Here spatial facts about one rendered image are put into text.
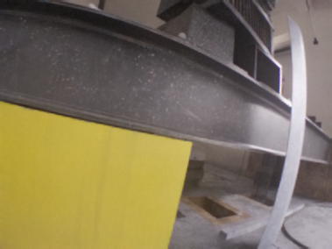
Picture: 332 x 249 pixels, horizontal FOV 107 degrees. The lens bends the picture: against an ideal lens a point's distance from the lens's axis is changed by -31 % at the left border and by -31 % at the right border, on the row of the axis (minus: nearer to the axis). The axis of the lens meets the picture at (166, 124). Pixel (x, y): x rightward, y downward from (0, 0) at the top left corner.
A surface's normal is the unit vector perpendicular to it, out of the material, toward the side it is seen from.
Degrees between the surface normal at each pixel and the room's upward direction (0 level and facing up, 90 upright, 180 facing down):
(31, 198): 90
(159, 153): 90
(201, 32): 90
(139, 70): 90
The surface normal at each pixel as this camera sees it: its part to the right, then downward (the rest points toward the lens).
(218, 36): 0.44, 0.04
